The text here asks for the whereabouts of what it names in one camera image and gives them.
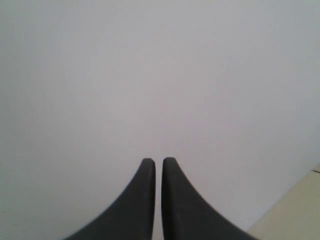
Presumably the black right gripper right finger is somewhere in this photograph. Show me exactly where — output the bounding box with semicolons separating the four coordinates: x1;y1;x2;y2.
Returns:
161;157;254;240

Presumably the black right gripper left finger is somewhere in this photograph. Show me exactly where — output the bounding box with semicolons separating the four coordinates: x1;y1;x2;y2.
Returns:
67;158;156;240

